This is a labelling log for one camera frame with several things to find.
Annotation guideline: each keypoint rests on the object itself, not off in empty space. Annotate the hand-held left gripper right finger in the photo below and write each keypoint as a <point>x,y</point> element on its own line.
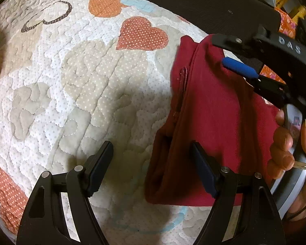
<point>206,173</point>

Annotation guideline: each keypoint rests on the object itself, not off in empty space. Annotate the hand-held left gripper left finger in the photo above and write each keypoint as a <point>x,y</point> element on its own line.
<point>99,168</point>

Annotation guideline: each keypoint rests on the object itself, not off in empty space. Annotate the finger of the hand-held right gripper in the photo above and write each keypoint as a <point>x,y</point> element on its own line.
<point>238,66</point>
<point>229,40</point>

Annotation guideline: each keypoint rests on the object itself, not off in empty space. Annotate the maroon fleece garment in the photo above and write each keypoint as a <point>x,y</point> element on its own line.
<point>214,112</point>

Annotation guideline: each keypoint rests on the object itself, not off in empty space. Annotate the person's right hand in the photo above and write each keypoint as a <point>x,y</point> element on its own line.
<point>280,145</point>

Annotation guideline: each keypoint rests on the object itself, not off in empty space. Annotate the orange floral cloth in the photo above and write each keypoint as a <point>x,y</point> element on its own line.
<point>288,23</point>

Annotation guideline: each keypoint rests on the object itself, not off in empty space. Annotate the dark brown mat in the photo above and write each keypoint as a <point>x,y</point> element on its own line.
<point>193,5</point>

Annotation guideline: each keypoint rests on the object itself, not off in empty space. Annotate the quilted patchwork blanket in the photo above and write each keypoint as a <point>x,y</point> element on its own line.
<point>79,94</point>

